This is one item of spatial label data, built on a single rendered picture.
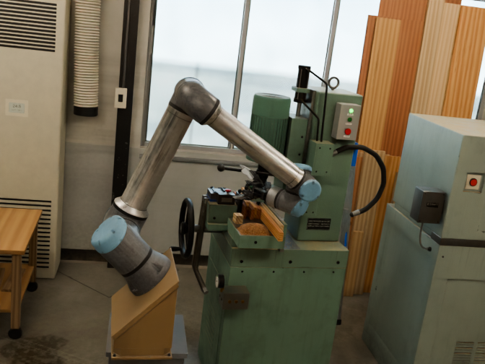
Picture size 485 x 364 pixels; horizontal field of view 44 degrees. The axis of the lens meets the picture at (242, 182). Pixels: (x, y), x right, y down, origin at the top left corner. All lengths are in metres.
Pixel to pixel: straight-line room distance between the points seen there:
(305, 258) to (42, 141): 1.87
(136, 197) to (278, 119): 0.76
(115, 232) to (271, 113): 0.92
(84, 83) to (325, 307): 2.03
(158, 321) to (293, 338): 0.95
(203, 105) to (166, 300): 0.71
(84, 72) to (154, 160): 1.67
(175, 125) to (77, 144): 1.94
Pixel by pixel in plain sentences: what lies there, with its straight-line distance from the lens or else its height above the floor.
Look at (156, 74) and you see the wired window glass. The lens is 4.16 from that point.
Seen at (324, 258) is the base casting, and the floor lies 0.76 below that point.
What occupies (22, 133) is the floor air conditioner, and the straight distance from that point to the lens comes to 3.92.
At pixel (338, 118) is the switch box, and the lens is 2.76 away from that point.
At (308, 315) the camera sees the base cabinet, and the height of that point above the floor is 0.46.
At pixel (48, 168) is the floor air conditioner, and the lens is 3.94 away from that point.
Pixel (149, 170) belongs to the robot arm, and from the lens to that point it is 2.36.
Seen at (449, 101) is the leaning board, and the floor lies 1.41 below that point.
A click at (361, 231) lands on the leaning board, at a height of 0.48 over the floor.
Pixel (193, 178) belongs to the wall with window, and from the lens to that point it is 4.24.
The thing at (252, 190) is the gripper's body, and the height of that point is 1.09.
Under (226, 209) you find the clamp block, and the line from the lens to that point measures 2.79.
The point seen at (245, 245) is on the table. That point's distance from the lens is 2.62.
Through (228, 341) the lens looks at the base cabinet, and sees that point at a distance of 2.93.
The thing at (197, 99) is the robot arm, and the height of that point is 1.50.
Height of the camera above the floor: 1.80
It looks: 15 degrees down
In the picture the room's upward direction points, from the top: 7 degrees clockwise
